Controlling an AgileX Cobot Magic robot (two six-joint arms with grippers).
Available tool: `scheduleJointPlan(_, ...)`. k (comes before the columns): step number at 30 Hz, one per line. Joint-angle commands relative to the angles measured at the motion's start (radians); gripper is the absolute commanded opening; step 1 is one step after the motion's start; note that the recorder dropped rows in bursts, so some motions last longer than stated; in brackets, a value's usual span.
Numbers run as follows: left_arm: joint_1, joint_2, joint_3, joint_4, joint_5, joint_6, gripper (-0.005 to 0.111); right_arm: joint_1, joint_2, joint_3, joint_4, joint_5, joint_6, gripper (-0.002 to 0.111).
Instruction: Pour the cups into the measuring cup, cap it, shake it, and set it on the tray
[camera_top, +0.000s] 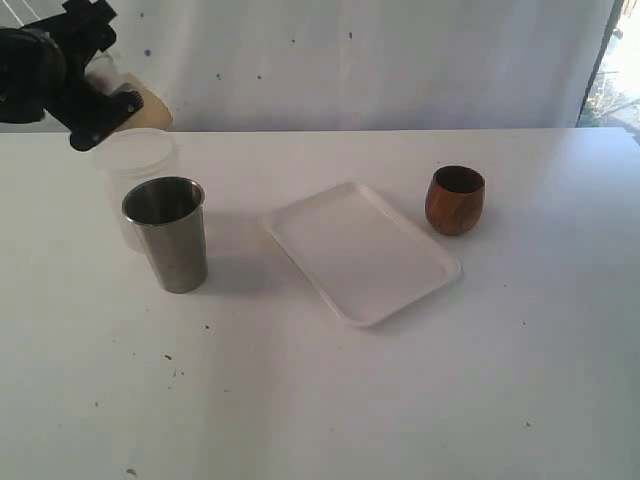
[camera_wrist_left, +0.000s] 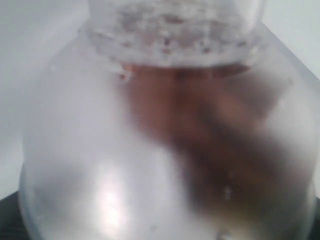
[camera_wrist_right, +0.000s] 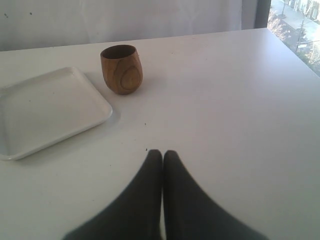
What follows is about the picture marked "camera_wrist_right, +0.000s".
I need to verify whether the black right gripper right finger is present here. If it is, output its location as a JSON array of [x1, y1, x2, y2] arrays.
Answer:
[[163, 150, 266, 240]]

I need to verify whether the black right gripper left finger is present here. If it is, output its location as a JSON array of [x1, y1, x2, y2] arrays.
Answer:
[[64, 149, 163, 240]]

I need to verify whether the brown wooden round cup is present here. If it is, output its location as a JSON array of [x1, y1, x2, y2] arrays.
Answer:
[[100, 44, 143, 95]]

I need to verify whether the white rectangular plastic tray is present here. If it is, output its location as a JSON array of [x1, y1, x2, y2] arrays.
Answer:
[[0, 67, 113, 161]]

